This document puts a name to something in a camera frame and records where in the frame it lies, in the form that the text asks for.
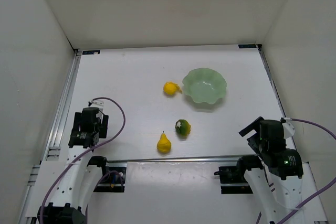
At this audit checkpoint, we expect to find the green yellow fake mango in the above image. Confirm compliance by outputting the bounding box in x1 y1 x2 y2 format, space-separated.
175 119 191 136

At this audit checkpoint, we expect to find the yellow fake pear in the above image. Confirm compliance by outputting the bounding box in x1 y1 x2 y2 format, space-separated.
156 132 172 154

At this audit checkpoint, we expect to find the yellow fake lemon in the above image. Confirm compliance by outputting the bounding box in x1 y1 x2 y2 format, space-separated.
163 82 182 96

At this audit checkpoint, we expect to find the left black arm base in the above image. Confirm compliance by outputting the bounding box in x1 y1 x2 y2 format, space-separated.
94 162 127 193

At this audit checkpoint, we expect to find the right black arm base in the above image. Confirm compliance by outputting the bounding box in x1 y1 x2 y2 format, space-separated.
214 155 263 195

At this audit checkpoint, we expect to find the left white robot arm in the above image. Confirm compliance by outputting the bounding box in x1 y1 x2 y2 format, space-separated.
37 106 109 223

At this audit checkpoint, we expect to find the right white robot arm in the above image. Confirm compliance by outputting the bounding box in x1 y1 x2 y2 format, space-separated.
237 117 335 223

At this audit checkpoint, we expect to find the green glass fruit bowl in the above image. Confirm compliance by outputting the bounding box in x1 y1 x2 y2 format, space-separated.
182 68 227 105

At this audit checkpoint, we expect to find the left blue label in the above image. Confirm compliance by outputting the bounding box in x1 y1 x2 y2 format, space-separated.
82 50 100 55

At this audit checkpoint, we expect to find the blue label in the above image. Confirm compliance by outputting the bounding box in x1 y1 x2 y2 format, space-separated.
82 50 100 55
238 44 257 49

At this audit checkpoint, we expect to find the right blue label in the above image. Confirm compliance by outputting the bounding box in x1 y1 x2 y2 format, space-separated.
238 44 257 49

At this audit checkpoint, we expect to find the white front cover board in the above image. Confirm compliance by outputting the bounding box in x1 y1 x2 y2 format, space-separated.
25 160 329 224

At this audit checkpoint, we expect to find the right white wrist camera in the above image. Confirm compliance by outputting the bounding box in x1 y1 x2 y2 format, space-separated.
280 118 295 140

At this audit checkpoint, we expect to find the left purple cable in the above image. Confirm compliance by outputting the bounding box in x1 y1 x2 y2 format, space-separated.
39 97 126 224

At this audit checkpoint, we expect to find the purple cable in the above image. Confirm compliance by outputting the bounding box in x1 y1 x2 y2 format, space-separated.
39 97 126 224
256 118 336 224

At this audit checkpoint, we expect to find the front aluminium rail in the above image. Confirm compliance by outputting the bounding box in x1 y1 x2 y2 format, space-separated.
107 155 242 164

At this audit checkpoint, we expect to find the left aluminium rail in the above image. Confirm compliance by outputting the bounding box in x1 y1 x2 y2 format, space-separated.
40 49 81 163

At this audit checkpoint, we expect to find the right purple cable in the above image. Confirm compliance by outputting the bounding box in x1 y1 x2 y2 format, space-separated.
256 118 336 224

